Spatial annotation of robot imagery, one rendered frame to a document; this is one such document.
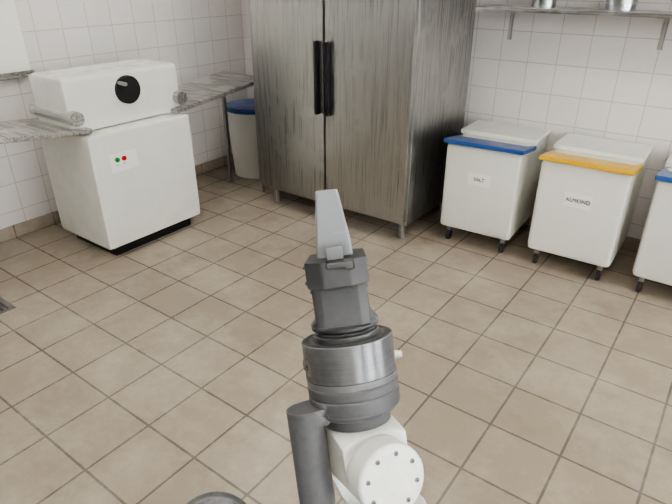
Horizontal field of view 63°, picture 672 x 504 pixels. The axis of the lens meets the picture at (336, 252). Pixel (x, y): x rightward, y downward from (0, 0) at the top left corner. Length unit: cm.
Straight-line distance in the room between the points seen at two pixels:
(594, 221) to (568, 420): 141
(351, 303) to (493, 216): 343
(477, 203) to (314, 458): 345
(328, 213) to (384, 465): 23
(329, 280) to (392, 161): 337
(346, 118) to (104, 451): 258
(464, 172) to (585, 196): 79
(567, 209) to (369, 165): 133
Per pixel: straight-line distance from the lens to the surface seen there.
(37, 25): 463
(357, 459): 52
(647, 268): 375
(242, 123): 519
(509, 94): 437
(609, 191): 362
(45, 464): 265
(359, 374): 50
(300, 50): 413
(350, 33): 385
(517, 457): 251
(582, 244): 377
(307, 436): 53
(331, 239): 49
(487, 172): 381
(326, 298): 48
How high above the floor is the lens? 177
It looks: 27 degrees down
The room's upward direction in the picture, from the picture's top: straight up
